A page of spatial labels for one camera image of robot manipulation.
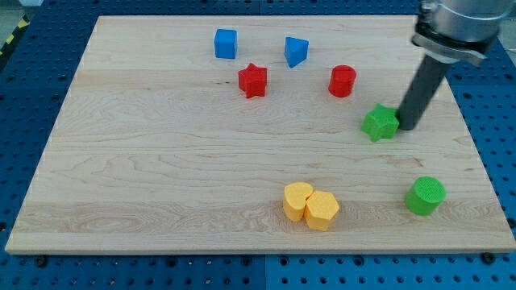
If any red star block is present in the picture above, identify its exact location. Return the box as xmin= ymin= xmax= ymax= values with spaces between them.
xmin=238 ymin=63 xmax=268 ymax=98

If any green star block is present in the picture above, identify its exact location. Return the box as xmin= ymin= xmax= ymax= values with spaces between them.
xmin=361 ymin=103 xmax=399 ymax=143

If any yellow heart block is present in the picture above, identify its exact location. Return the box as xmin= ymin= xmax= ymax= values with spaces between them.
xmin=282 ymin=182 xmax=314 ymax=222

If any light wooden board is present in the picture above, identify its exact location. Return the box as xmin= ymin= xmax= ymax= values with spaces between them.
xmin=6 ymin=16 xmax=515 ymax=255

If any yellow hexagon block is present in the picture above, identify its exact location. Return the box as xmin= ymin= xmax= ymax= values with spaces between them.
xmin=304 ymin=190 xmax=340 ymax=231

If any blue triangle block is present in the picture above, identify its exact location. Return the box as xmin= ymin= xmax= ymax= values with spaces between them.
xmin=284 ymin=37 xmax=309 ymax=68

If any red cylinder block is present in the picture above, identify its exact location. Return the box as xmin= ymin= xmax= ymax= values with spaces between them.
xmin=328 ymin=64 xmax=356 ymax=97

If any blue cube block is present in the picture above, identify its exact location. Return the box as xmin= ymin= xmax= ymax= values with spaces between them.
xmin=214 ymin=29 xmax=238 ymax=59

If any green cylinder block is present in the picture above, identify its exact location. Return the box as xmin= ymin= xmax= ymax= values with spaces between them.
xmin=405 ymin=176 xmax=446 ymax=216

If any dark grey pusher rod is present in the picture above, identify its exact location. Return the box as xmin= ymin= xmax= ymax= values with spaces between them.
xmin=396 ymin=56 xmax=451 ymax=131

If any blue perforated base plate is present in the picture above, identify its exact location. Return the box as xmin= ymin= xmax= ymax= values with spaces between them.
xmin=1 ymin=0 xmax=515 ymax=289

